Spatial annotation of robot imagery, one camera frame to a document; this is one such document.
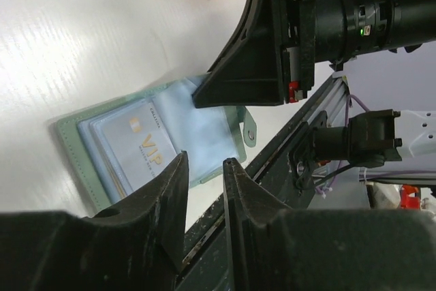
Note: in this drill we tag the blue card sleeve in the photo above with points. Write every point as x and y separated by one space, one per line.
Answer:
190 127

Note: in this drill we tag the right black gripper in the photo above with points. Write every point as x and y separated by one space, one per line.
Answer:
249 72

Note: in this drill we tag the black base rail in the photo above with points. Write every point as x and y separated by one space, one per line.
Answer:
206 261

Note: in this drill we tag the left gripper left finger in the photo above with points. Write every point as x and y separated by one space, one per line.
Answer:
135 244

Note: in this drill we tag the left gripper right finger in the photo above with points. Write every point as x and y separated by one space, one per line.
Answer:
274 247

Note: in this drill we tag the silver VIP credit card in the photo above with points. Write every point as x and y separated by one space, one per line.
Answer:
135 143

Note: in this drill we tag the grey-green card holder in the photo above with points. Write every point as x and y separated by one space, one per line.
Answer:
102 141

